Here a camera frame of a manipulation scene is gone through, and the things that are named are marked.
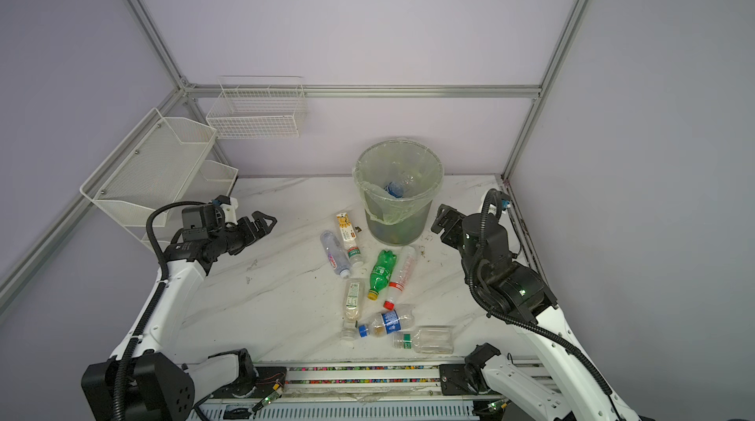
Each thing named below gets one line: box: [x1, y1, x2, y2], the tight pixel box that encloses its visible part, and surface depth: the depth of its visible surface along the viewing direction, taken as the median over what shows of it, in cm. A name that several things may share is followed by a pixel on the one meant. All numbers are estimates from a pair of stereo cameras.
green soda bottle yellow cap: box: [366, 249, 398, 301], surface depth 90 cm
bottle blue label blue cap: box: [357, 303, 416, 338], surface depth 81 cm
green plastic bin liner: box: [352, 139, 445, 226], surface depth 92 cm
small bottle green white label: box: [341, 278, 365, 342], surface depth 83 cm
